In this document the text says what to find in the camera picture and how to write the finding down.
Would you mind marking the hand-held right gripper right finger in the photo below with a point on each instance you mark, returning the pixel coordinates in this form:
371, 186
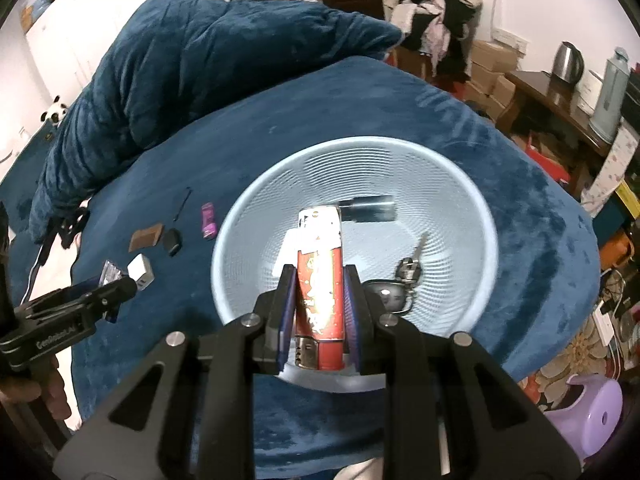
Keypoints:
352, 320

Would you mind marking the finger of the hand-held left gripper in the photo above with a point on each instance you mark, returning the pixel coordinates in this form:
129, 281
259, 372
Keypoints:
122, 287
85, 288

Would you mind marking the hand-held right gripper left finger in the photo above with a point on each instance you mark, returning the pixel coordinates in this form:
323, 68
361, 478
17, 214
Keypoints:
286, 310

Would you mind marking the clear-wrapped battery pack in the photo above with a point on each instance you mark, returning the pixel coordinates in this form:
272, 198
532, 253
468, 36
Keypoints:
110, 272

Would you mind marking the white USB charger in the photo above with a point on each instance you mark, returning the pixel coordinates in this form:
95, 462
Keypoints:
140, 269

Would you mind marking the red lighter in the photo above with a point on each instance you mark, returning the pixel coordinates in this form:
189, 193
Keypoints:
320, 285

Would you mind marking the black oval key fob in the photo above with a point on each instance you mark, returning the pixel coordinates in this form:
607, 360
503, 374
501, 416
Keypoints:
392, 297

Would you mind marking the brown wooden comb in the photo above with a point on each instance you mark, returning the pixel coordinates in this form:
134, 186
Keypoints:
147, 237

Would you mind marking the black car key remote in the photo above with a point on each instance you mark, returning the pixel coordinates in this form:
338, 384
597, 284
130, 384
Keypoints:
173, 243

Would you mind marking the black hair pin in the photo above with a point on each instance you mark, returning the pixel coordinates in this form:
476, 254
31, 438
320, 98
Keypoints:
183, 202

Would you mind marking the purple lighter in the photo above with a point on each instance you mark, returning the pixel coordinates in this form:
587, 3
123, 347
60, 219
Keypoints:
208, 222

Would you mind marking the grey spray bottle clear cap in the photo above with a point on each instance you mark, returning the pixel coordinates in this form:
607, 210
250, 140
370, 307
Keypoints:
370, 208

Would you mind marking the light blue plastic basket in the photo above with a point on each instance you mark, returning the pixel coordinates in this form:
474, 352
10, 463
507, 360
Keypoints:
440, 200

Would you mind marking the person's left hand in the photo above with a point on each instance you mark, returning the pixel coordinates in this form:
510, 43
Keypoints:
30, 392

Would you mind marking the person's leg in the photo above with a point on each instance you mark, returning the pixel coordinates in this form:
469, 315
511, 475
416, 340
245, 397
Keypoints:
362, 470

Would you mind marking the panda plush toy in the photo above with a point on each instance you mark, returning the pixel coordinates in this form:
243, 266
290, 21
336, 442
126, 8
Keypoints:
56, 110

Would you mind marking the floral floor mat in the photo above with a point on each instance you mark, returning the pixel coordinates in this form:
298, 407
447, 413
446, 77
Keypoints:
565, 360

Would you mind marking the crumpled dark blue quilt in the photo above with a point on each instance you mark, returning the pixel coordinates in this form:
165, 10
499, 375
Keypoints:
200, 75

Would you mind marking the red bag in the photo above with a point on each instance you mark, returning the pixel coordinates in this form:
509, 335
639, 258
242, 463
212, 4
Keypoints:
542, 157

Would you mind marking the purple plastic stool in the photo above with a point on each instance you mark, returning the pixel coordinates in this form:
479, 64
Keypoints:
585, 415

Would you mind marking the white power strip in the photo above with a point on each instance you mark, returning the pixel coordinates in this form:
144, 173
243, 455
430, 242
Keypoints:
606, 325

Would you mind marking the orange bag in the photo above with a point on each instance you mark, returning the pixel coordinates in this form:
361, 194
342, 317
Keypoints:
617, 250

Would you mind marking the stack of cardboard boxes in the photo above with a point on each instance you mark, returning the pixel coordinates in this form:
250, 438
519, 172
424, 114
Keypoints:
492, 67

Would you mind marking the dark wooden side table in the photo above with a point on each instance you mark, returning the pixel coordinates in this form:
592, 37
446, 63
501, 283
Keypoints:
540, 90

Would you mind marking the white floral cloth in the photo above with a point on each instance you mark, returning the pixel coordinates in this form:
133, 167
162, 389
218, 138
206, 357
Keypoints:
617, 155

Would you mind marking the pile of clothes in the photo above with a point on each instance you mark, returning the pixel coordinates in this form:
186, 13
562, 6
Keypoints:
440, 10

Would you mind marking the steel electric kettle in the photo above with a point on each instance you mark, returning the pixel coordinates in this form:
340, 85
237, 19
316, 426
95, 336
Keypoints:
567, 65

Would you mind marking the light blue thermos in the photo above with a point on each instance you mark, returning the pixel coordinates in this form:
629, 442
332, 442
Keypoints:
607, 100

